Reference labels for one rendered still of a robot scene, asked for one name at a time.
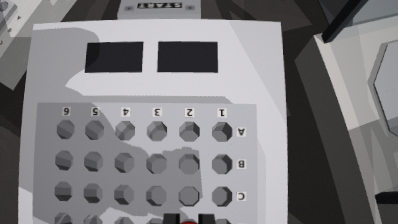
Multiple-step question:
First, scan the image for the red-capped tube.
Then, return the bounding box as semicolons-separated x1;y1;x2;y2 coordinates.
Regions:
181;219;197;224

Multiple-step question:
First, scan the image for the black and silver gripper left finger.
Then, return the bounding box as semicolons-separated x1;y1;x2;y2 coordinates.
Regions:
162;213;180;224

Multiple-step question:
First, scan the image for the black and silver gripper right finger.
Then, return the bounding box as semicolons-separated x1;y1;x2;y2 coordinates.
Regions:
198;214;216;224

